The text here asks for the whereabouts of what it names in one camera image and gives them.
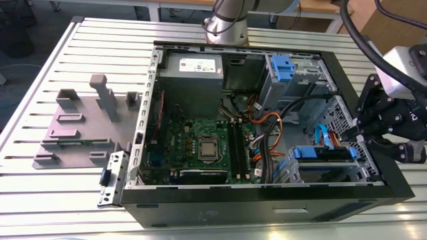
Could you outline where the orange yellow wire bundle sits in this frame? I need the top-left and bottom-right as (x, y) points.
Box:
(248, 111), (287, 165)

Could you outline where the black graphics card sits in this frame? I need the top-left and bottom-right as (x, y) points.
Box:
(177, 168), (228, 186)

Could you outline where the black cable bundle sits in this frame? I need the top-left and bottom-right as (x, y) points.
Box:
(259, 92), (336, 184)

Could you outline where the wooden cabinet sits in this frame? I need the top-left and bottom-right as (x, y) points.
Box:
(336, 0), (427, 68)

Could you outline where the yellow black wire bundle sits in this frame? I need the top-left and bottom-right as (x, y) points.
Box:
(217, 90), (260, 120)

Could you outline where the green RAM stick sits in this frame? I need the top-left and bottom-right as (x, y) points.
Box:
(56, 139), (94, 147)

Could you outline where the thin red fan wire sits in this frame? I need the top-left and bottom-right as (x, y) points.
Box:
(145, 89), (167, 146)

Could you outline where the blue plastic drive latch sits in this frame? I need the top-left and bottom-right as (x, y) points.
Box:
(271, 54), (297, 83)

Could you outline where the metal disk bay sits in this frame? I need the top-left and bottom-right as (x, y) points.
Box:
(288, 144), (381, 185)

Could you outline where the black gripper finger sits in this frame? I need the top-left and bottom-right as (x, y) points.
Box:
(339, 73), (385, 143)
(355, 132), (427, 165)

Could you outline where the wooden desk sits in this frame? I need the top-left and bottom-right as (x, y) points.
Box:
(265, 0), (355, 35)

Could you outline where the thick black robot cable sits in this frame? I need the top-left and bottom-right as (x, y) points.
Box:
(339, 0), (427, 93)
(373, 0), (427, 30)

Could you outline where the metal expansion card retainer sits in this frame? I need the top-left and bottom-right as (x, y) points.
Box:
(94, 149), (130, 209)

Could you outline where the grey metal drive cage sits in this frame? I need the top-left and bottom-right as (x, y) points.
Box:
(256, 52), (337, 122)

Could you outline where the red black power wire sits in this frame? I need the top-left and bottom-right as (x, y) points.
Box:
(328, 131), (351, 151)

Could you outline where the black open PC case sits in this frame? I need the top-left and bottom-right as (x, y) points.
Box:
(117, 39), (416, 229)

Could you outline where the white framed desk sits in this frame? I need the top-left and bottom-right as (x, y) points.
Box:
(38, 0), (215, 23)

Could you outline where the grey plastic parts rack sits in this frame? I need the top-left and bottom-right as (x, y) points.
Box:
(30, 73), (144, 171)

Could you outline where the hard disk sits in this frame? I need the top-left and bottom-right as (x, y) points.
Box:
(276, 146), (360, 183)

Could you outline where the green motherboard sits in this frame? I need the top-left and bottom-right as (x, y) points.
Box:
(141, 117), (267, 186)

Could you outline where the silver CPU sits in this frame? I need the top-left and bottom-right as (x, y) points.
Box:
(200, 142), (217, 157)

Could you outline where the CPU socket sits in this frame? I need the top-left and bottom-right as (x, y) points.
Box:
(196, 134), (221, 164)

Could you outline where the blue data wire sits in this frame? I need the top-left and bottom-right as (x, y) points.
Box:
(313, 124), (331, 150)

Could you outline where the black office chair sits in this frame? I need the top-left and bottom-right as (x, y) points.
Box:
(0, 0), (37, 59)

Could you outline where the grey power supply unit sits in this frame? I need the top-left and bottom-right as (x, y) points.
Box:
(155, 51), (224, 120)

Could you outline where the black RAM slot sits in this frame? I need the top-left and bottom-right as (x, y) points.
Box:
(227, 119), (241, 180)
(235, 119), (251, 180)

